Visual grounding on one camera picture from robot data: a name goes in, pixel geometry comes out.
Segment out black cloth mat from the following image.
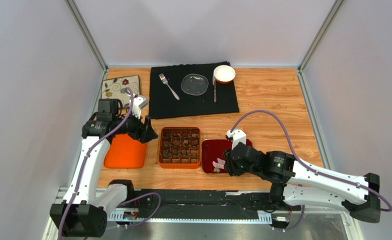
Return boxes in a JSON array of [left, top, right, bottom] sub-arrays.
[[149, 61, 239, 120]]

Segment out pink handled metal tongs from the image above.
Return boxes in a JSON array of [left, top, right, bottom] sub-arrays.
[[212, 158, 226, 170]]

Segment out orange tin lid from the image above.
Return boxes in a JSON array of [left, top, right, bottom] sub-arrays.
[[104, 134, 147, 169]]

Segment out purple cable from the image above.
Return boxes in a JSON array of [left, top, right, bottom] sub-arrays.
[[57, 87, 162, 240], [229, 109, 392, 232]]

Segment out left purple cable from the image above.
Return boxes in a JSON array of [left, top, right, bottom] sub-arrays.
[[57, 87, 162, 240]]

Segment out red lacquer tray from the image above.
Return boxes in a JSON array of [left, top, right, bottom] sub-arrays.
[[201, 138, 253, 175]]

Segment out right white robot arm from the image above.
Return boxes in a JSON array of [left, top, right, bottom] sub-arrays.
[[223, 143, 381, 224]]

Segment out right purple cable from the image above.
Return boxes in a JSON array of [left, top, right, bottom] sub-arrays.
[[229, 109, 392, 232]]

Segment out silver fork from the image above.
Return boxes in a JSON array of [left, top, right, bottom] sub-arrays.
[[159, 73, 180, 100]]

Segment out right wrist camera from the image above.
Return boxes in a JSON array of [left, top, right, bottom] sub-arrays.
[[225, 128, 247, 150]]

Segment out rectangular milk chocolate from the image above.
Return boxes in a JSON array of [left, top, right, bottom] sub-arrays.
[[181, 140, 189, 147]]

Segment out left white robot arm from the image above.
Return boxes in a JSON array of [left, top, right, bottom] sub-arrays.
[[50, 96, 158, 240]]

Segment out light leaf chocolate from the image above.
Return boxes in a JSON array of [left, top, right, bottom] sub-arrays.
[[163, 141, 172, 148]]

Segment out dark handled knife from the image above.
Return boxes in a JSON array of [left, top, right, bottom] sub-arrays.
[[213, 83, 217, 103]]

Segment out clear glass plate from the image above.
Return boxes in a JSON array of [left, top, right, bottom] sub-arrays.
[[181, 73, 209, 96]]

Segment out floral square plate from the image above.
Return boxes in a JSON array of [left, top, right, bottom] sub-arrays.
[[100, 75, 141, 108]]

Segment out orange chocolate box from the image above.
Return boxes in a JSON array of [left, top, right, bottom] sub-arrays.
[[158, 126, 201, 169]]

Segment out white orange bowl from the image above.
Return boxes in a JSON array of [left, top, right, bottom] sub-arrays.
[[213, 65, 236, 84]]

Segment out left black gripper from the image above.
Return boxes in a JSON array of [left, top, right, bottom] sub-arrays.
[[112, 107, 158, 144]]

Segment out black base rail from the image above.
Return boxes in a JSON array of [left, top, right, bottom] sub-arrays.
[[109, 189, 301, 224]]

